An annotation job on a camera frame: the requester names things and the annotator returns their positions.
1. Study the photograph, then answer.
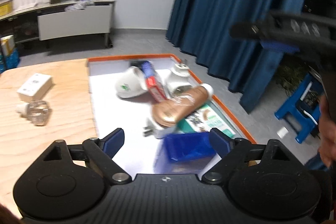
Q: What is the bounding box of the blue curtain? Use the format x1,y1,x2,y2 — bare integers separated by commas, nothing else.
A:
166,0,304,113

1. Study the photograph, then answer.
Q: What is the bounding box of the person's right hand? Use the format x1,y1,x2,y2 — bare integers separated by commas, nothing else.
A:
318,95,336,168

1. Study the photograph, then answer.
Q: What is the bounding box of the wooden table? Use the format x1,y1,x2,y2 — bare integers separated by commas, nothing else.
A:
1,59,96,218

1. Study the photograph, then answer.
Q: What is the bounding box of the blue cardboard box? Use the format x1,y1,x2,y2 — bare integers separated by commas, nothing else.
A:
153,132,216,174

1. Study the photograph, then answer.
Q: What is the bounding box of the cardboard box on floor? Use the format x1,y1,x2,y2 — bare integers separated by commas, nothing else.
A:
1,35,15,56

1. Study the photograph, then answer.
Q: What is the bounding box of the blue bag on floor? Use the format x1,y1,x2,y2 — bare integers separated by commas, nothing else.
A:
0,48,21,73

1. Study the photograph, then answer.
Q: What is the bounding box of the green white product box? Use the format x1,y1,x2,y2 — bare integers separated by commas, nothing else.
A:
177,104,236,138

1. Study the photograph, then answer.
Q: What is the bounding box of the blue plastic stool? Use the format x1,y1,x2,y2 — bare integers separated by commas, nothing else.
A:
274,73,323,144

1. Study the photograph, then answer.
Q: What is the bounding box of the white cardboard box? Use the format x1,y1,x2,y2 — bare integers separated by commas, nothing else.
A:
17,73,53,102

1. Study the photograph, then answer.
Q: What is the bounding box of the yellow box on cabinet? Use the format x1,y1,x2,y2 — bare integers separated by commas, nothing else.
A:
0,0,13,16

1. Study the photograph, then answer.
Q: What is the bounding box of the white plug adapter with prongs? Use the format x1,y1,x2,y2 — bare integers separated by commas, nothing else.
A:
165,63,192,96

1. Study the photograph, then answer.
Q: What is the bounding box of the white tv cabinet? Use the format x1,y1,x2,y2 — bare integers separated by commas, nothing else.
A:
1,0,116,48

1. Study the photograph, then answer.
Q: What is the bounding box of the orange rimmed white tray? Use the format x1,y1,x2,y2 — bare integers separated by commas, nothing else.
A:
87,53,257,175

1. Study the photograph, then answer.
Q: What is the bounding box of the red blue card box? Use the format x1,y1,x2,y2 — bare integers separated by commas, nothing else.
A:
141,61,167,102

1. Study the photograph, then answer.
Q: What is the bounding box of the white square power adapter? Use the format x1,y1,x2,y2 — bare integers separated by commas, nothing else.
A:
143,119,177,139

